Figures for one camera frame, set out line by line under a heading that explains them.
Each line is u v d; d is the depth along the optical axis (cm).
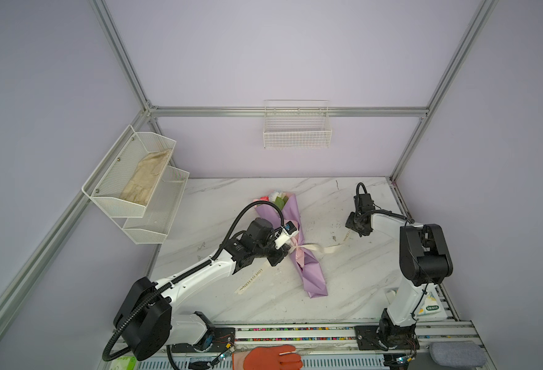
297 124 95
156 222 88
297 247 90
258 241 62
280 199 103
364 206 80
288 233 69
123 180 77
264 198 104
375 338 73
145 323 40
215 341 73
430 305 75
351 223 92
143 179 80
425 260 50
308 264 86
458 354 69
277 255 70
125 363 68
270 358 70
